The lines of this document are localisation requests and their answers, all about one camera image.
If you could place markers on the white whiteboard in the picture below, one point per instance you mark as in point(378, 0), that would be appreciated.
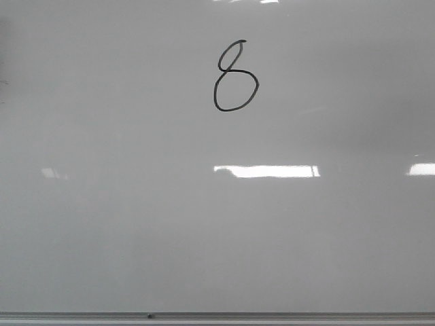
point(217, 156)

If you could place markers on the grey aluminium whiteboard frame rail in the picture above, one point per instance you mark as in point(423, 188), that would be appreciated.
point(217, 318)

